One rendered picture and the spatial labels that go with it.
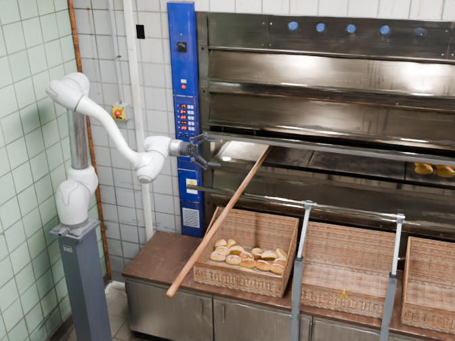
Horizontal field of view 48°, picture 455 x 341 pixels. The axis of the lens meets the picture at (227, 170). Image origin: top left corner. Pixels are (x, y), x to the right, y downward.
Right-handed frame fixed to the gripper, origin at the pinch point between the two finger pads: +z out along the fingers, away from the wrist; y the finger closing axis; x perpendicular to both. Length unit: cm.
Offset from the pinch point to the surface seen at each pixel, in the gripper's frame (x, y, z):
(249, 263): -27, 86, 9
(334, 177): -55, 33, 54
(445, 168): -72, 26, 115
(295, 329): 5, 101, 46
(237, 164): -55, 32, -8
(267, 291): -6, 88, 26
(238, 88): -55, -18, -7
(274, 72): -55, -29, 15
